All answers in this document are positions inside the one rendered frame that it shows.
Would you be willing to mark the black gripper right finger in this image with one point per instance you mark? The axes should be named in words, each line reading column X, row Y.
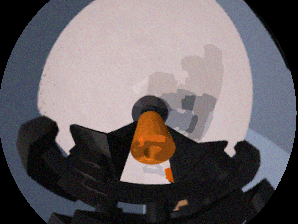
column 189, row 154

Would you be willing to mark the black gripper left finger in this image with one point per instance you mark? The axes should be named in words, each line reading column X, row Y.
column 115, row 145

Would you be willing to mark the orange knob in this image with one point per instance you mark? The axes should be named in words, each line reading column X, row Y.
column 152, row 142

